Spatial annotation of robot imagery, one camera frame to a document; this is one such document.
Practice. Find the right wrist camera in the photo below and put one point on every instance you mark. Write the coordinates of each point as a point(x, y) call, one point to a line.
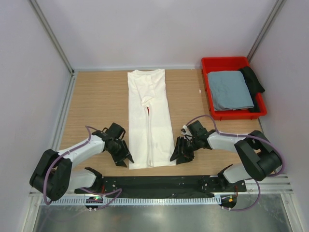
point(186, 133)

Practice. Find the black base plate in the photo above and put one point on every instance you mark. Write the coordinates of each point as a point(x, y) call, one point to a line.
point(167, 187)

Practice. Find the left aluminium frame post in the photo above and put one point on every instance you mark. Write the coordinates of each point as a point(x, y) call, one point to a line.
point(46, 26)

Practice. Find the black t shirt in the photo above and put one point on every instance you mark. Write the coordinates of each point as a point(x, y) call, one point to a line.
point(253, 86)

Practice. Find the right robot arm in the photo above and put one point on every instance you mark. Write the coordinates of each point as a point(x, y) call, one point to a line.
point(258, 158)

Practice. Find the aluminium frame post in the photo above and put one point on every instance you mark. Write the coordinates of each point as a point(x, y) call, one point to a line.
point(46, 26)
point(275, 11)

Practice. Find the grey folded t shirt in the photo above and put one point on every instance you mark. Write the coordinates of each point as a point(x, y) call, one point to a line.
point(229, 91)

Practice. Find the white t shirt red print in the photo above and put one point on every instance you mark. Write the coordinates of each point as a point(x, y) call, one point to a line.
point(150, 134)

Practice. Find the red plastic bin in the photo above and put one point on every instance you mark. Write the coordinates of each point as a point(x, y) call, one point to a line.
point(216, 64)

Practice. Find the right aluminium frame post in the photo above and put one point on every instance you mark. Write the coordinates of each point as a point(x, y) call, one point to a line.
point(275, 11)

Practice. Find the slotted cable duct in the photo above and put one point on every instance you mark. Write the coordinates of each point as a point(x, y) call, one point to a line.
point(93, 200)

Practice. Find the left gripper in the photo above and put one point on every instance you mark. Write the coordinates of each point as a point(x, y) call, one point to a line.
point(125, 152)

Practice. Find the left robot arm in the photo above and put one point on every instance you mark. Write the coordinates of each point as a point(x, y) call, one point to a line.
point(54, 174)

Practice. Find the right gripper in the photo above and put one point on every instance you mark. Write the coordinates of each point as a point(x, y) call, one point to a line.
point(187, 156)

